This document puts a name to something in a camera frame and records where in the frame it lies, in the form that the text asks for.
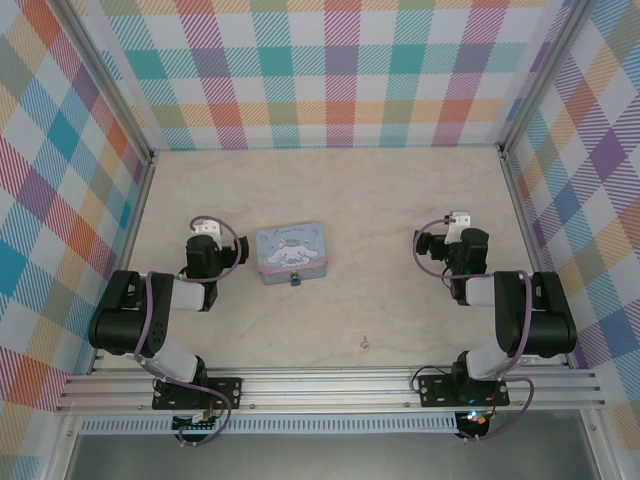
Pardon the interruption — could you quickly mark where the grey metal panel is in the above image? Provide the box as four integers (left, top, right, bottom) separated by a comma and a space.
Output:
64, 432, 601, 480

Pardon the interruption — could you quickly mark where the aluminium frame post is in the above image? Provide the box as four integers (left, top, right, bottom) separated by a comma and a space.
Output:
58, 0, 159, 166
494, 0, 592, 157

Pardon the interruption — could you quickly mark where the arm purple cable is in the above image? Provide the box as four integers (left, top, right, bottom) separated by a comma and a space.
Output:
412, 215, 535, 444
133, 215, 243, 448

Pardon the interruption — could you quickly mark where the blue cartoon tin box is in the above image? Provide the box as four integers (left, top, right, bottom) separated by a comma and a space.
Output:
255, 223, 329, 287

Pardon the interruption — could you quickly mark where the aluminium side rail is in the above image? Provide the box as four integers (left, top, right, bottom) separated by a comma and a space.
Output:
498, 144, 575, 370
86, 149, 157, 376

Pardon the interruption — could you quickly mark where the white slotted cable duct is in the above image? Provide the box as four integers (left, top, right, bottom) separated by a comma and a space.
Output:
79, 413, 459, 436

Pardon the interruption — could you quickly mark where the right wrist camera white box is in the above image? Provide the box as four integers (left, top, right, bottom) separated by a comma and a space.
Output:
446, 211, 472, 245

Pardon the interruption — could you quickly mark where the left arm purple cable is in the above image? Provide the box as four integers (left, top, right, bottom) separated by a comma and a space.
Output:
133, 215, 243, 448

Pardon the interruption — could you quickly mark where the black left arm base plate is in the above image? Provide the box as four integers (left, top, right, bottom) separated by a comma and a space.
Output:
152, 376, 244, 412

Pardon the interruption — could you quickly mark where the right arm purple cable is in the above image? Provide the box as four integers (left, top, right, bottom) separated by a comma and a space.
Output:
412, 215, 535, 444

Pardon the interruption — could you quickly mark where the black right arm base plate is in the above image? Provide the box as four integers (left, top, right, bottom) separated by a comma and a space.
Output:
416, 373, 512, 408

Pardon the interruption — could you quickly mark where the aluminium mounting rail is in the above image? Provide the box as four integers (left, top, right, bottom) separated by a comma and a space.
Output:
54, 366, 607, 414

